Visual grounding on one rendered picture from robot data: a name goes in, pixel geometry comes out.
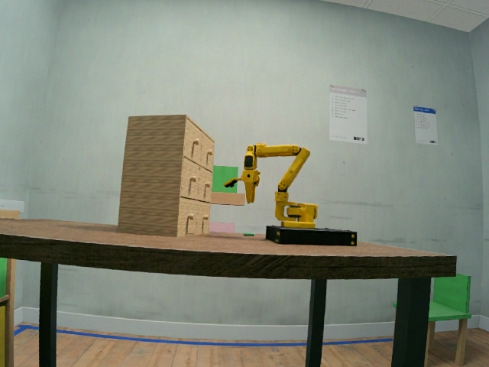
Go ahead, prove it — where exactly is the wooden chest of drawers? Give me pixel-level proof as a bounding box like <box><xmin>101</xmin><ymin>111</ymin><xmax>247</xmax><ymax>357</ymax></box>
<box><xmin>118</xmin><ymin>115</ymin><xmax>215</xmax><ymax>237</ymax></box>

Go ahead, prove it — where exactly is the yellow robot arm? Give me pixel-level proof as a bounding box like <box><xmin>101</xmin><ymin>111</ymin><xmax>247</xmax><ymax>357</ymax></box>
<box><xmin>244</xmin><ymin>143</ymin><xmax>316</xmax><ymax>229</ymax></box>

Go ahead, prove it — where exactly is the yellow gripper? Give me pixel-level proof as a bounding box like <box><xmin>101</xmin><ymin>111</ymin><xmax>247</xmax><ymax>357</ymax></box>
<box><xmin>224</xmin><ymin>170</ymin><xmax>261</xmax><ymax>203</ymax></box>

